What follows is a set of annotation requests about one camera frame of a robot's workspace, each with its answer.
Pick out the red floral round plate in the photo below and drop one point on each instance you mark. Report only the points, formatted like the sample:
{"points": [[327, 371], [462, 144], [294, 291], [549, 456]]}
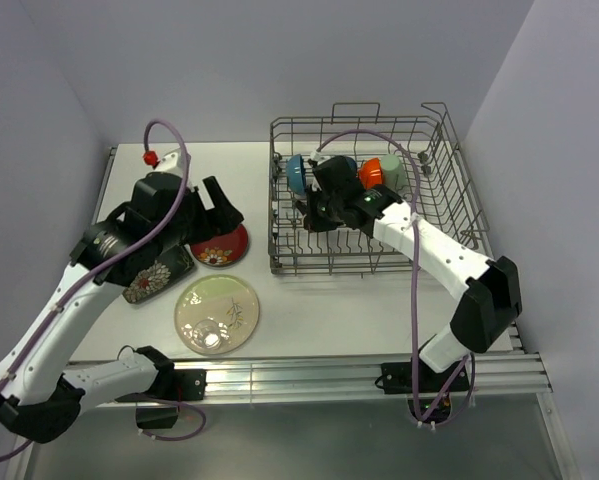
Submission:
{"points": [[224, 250]]}

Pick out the light green cup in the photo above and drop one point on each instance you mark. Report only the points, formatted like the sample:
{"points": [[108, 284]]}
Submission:
{"points": [[394, 174]]}

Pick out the blue ceramic bowl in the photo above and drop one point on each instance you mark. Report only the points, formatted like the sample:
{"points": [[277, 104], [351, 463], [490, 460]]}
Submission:
{"points": [[296, 175]]}

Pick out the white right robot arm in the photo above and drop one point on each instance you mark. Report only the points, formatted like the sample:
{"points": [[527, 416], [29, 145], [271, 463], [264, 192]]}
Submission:
{"points": [[487, 291]]}

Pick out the grey wire dish rack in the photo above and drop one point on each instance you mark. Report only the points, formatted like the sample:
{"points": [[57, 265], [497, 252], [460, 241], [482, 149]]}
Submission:
{"points": [[434, 175]]}

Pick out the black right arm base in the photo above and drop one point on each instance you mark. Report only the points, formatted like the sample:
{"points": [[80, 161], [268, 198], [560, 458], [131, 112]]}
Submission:
{"points": [[442, 396]]}

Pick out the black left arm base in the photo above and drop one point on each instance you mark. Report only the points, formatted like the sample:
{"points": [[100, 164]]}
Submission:
{"points": [[162, 411]]}

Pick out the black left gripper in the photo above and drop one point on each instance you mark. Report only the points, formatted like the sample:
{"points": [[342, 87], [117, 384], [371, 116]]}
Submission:
{"points": [[226, 216]]}

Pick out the dark brown mug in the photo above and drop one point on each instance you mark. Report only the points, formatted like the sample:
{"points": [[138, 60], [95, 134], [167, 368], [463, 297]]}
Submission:
{"points": [[302, 208]]}

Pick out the black floral square plate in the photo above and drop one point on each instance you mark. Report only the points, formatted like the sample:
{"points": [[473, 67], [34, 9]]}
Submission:
{"points": [[169, 268]]}

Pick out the clear glass cup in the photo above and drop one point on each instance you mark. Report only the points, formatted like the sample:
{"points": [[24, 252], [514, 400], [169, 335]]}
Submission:
{"points": [[207, 336]]}

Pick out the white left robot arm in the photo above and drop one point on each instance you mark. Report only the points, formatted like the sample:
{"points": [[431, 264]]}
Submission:
{"points": [[39, 398]]}

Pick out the large cream round plate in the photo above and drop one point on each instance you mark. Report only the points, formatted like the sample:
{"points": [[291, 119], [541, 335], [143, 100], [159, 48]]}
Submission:
{"points": [[226, 299]]}

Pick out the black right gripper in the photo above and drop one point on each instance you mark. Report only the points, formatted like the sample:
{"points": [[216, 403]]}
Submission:
{"points": [[313, 223]]}

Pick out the dark bowl beige inside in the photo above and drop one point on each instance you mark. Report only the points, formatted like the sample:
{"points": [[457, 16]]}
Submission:
{"points": [[352, 168]]}

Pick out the orange plastic bowl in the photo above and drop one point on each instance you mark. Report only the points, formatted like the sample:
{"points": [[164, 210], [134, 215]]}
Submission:
{"points": [[370, 173]]}

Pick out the aluminium frame rail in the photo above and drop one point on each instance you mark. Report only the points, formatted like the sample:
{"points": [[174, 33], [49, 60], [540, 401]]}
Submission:
{"points": [[324, 418]]}

